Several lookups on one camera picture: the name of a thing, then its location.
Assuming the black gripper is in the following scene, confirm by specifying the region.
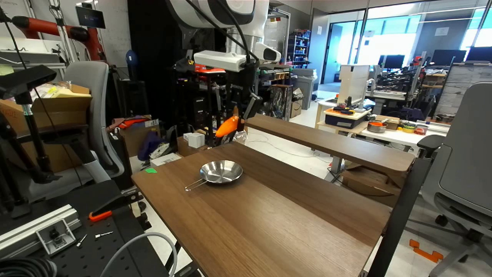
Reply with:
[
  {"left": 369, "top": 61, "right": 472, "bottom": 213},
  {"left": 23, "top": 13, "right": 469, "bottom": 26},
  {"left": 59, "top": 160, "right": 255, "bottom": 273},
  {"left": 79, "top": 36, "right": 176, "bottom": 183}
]
[{"left": 225, "top": 69, "right": 263, "bottom": 135}]

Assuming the orange carrot plushie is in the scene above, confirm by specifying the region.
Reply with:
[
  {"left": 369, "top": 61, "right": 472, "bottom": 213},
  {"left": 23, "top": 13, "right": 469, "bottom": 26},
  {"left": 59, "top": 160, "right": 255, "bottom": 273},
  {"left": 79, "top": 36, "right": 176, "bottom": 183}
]
[{"left": 214, "top": 113, "right": 243, "bottom": 140}]

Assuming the silver metal frying pan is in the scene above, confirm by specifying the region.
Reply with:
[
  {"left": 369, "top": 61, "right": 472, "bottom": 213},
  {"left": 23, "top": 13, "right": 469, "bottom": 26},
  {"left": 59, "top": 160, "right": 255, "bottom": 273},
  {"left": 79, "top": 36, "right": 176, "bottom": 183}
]
[{"left": 183, "top": 158, "right": 245, "bottom": 192}]

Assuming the metal shelving rack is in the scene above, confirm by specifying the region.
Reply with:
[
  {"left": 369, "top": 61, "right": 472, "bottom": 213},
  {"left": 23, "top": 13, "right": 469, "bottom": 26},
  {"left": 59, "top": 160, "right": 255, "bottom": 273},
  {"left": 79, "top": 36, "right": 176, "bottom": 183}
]
[{"left": 255, "top": 6, "right": 292, "bottom": 112}]

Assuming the orange flat box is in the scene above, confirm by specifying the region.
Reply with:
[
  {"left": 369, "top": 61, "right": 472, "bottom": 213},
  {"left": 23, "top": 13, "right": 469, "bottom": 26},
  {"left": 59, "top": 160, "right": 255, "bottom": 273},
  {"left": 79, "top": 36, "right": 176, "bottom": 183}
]
[{"left": 192, "top": 63, "right": 228, "bottom": 76}]

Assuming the small white box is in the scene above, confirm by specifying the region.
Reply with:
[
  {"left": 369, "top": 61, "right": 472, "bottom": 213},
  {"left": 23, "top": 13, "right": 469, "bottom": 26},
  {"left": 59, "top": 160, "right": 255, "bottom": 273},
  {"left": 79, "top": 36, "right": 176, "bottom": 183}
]
[{"left": 182, "top": 130, "right": 206, "bottom": 150}]

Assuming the long wooden bench table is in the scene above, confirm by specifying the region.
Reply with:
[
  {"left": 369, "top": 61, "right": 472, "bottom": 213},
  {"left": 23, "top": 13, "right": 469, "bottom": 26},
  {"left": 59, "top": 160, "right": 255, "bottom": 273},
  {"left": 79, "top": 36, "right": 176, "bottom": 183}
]
[{"left": 245, "top": 112, "right": 415, "bottom": 175}]

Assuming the purple cloth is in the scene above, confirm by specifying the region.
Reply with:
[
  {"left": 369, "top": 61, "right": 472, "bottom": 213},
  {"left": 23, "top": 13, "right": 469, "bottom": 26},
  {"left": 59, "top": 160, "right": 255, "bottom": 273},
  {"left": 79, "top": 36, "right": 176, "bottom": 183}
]
[{"left": 137, "top": 129, "right": 179, "bottom": 161}]

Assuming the black tray wooden lid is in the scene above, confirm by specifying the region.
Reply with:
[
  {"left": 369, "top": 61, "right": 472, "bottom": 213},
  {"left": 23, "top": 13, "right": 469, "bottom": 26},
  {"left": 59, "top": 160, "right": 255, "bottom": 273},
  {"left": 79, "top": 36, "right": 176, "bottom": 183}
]
[{"left": 325, "top": 106, "right": 372, "bottom": 129}]

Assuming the pale upright board panel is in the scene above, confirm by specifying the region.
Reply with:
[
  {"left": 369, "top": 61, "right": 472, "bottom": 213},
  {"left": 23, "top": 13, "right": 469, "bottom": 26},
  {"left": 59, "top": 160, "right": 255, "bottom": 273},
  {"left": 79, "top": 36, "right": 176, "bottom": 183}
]
[{"left": 337, "top": 63, "right": 372, "bottom": 106}]

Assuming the orange tape roll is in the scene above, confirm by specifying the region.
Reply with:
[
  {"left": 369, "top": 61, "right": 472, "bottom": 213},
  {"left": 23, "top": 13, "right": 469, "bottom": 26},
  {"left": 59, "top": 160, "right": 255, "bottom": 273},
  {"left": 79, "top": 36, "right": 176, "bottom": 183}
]
[{"left": 368, "top": 118, "right": 388, "bottom": 135}]

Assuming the brown cardboard box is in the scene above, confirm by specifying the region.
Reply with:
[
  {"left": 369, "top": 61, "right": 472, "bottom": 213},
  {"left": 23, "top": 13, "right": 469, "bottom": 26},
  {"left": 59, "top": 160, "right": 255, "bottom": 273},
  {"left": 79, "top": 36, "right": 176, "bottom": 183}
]
[{"left": 342, "top": 166, "right": 406, "bottom": 206}]

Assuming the grey office chair light back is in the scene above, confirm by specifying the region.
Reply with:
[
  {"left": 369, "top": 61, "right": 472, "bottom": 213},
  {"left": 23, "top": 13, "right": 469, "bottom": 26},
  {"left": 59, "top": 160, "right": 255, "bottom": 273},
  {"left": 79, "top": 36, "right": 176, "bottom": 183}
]
[{"left": 28, "top": 59, "right": 128, "bottom": 201}]

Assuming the black computer monitor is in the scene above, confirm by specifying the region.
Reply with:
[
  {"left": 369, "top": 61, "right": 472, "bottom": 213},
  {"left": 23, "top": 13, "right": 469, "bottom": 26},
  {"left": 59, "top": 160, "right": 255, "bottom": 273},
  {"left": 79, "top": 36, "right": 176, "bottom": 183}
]
[
  {"left": 466, "top": 46, "right": 492, "bottom": 64},
  {"left": 431, "top": 47, "right": 468, "bottom": 67},
  {"left": 383, "top": 53, "right": 406, "bottom": 70}
]

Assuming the white work table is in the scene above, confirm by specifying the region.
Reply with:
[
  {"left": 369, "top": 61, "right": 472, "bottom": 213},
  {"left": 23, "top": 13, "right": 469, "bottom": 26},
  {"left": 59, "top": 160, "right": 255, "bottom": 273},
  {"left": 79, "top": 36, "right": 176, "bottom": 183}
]
[{"left": 314, "top": 98, "right": 451, "bottom": 152}]

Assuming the large cardboard box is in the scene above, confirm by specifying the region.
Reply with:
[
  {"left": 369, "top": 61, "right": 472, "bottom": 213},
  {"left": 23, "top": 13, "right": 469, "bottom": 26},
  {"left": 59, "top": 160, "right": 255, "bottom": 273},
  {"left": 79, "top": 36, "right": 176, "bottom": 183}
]
[{"left": 0, "top": 83, "right": 94, "bottom": 173}]

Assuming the black perforated breadboard plate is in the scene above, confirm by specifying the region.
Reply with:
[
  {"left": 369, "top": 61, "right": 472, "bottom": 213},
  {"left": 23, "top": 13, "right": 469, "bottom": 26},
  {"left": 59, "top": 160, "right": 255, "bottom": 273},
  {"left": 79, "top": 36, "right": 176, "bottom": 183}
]
[{"left": 0, "top": 178, "right": 171, "bottom": 277}]

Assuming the gridded whiteboard panel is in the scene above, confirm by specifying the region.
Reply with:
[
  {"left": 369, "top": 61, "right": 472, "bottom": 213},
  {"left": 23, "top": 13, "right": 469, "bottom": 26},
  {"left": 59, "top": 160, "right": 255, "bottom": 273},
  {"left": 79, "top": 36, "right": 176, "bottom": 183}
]
[{"left": 434, "top": 61, "right": 492, "bottom": 121}]

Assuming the grey mesh office chair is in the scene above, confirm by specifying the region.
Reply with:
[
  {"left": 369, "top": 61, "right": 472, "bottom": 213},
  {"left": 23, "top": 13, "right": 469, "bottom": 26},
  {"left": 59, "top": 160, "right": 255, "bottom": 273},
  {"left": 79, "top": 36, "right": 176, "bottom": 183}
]
[{"left": 408, "top": 83, "right": 492, "bottom": 277}]

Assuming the orange floor marker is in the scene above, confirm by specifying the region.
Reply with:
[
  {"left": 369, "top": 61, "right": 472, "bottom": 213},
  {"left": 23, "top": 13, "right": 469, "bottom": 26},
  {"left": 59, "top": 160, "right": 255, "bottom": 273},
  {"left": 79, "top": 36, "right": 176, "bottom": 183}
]
[{"left": 408, "top": 238, "right": 445, "bottom": 264}]

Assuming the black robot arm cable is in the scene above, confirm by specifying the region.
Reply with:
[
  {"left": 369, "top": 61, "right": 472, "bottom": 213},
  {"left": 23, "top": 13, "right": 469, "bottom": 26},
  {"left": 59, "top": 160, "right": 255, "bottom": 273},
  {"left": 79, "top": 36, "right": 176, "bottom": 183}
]
[{"left": 185, "top": 0, "right": 260, "bottom": 66}]

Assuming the black clamp orange handle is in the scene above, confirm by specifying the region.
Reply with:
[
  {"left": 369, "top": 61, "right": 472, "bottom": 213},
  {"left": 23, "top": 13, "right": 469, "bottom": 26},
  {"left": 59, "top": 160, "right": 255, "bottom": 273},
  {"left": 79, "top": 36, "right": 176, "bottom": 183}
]
[{"left": 88, "top": 189, "right": 145, "bottom": 224}]

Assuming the white cable loop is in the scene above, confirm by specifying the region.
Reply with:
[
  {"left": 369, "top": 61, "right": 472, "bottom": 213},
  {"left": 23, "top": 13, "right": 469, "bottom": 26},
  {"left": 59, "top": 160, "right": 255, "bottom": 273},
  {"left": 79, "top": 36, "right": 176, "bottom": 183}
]
[{"left": 99, "top": 230, "right": 179, "bottom": 277}]

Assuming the black camera stand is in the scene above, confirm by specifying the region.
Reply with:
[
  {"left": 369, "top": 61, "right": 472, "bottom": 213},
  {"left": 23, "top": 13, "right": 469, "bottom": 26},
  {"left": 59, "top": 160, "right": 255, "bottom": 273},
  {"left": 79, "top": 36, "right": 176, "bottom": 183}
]
[{"left": 0, "top": 64, "right": 60, "bottom": 183}]

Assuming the aluminium corner bracket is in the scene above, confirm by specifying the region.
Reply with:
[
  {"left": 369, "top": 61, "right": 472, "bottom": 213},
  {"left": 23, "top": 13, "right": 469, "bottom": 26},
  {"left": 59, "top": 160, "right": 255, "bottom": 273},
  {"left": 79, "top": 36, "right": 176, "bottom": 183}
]
[{"left": 36, "top": 218, "right": 79, "bottom": 256}]

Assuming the aluminium extrusion rail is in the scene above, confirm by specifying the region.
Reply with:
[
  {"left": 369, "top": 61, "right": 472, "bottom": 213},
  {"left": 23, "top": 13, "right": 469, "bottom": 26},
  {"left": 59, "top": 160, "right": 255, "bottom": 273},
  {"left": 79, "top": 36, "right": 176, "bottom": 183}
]
[{"left": 0, "top": 203, "right": 80, "bottom": 252}]

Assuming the black cable coil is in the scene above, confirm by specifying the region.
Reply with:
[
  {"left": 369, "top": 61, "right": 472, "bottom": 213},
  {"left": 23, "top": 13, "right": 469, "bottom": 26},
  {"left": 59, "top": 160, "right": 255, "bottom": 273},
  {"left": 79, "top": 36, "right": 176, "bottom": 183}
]
[{"left": 0, "top": 255, "right": 59, "bottom": 277}]

